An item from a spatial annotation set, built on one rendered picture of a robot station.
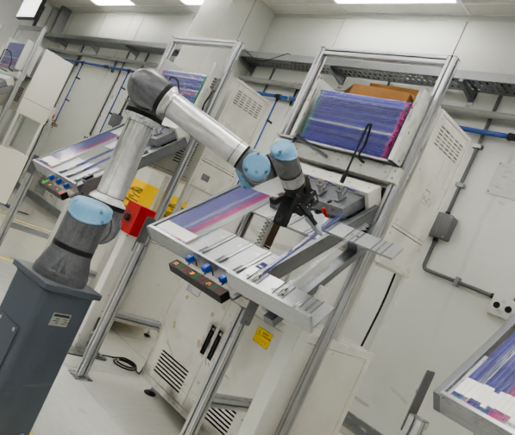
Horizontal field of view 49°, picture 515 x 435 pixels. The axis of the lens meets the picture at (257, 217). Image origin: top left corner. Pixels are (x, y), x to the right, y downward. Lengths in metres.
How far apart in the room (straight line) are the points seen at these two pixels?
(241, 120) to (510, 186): 1.73
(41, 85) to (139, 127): 4.76
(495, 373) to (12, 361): 1.23
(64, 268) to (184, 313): 1.14
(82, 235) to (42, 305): 0.21
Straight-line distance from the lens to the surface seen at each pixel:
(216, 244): 2.23
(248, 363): 2.30
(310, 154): 2.64
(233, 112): 3.57
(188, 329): 2.58
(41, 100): 6.46
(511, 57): 4.27
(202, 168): 3.50
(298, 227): 2.27
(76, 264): 1.58
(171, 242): 2.33
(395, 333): 3.84
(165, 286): 3.62
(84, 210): 1.57
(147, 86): 1.60
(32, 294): 1.58
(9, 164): 6.46
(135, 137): 1.71
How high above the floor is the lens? 0.88
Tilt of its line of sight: 2 degrees up
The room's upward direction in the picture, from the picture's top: 25 degrees clockwise
